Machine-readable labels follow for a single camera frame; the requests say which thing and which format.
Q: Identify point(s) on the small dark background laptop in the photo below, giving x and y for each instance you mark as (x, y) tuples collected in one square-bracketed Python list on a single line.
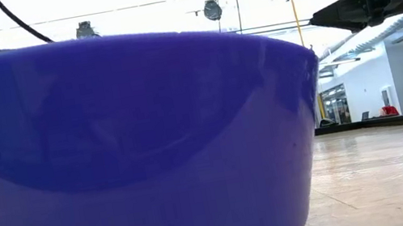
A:
[(365, 116)]

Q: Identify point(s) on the blue plastic mini bowl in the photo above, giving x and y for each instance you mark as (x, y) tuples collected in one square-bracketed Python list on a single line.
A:
[(129, 149)]

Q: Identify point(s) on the small red object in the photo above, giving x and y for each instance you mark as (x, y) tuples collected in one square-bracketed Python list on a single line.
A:
[(389, 111)]

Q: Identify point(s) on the black aluminium table frame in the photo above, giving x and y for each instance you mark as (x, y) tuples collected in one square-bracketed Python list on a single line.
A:
[(392, 122)]

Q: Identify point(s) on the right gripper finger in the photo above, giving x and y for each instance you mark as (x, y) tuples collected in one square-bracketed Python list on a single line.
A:
[(344, 11), (357, 26)]

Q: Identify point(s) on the glass door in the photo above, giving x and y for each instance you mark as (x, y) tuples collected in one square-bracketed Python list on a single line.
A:
[(335, 105)]

